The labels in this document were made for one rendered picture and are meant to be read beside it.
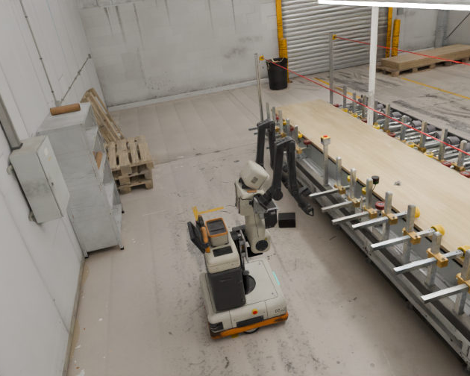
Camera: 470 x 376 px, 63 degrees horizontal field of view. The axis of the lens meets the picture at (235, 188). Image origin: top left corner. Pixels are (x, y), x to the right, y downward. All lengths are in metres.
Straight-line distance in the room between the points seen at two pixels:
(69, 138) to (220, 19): 7.04
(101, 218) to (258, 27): 7.54
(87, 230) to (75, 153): 0.93
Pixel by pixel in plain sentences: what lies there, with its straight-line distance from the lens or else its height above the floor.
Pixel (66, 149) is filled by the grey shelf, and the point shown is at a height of 1.32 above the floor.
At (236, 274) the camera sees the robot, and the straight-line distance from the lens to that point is 3.00.
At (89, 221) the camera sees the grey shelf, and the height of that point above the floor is 0.47.
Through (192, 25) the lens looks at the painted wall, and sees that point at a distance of 10.40.
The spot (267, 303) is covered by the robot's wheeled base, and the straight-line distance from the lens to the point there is 3.27.
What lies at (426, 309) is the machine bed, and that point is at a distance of 3.49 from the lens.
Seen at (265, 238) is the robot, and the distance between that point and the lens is 3.07.
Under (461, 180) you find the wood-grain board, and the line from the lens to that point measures 3.74.
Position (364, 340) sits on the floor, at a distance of 3.41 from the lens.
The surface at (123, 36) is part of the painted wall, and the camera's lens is 10.31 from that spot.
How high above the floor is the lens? 2.60
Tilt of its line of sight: 28 degrees down
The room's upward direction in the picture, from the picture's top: 8 degrees counter-clockwise
